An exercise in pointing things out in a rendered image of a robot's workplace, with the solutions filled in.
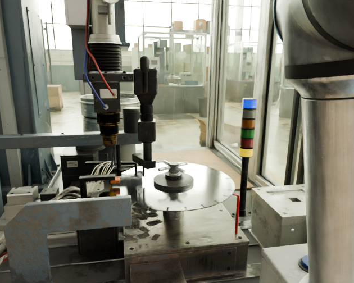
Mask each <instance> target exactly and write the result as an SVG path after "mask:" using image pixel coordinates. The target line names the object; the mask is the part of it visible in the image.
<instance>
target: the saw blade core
mask: <svg viewBox="0 0 354 283"><path fill-rule="evenodd" d="M165 166H167V165H166V164H164V163H156V168H152V169H149V170H147V169H145V176H144V177H142V178H138V176H137V177H135V168H132V169H130V170H127V171H125V172H123V173H122V174H121V175H119V176H120V183H115V184H113V186H112V190H113V192H114V194H115V195H116V196H123V195H131V204H132V205H133V206H136V207H139V208H144V209H150V210H154V211H165V212H166V211H167V208H168V212H183V211H186V209H185V208H187V211H194V210H198V209H204V208H208V207H212V206H215V205H217V204H220V203H222V202H224V201H225V200H227V199H228V198H229V197H230V196H231V195H232V194H233V193H234V189H235V185H234V182H233V180H232V179H231V178H230V177H229V176H228V175H226V174H225V173H223V172H221V171H219V170H216V169H214V168H211V167H207V166H203V165H197V164H192V163H191V164H190V163H189V164H188V165H186V166H181V168H183V169H185V173H186V174H189V175H191V176H193V178H194V184H193V185H192V186H191V187H189V188H186V189H182V190H166V189H161V188H158V187H157V186H155V185H154V183H153V178H154V177H155V176H156V175H158V174H160V173H163V172H167V171H168V170H164V171H160V172H159V171H158V168H160V167H165ZM214 201H215V202H214ZM149 207H150V208H149Z"/></svg>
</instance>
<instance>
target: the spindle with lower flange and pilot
mask: <svg viewBox="0 0 354 283"><path fill-rule="evenodd" d="M183 216H184V211H183V212H168V208H167V211H166V212H165V211H163V217H164V218H166V219H168V220H179V219H181V218H183Z"/></svg>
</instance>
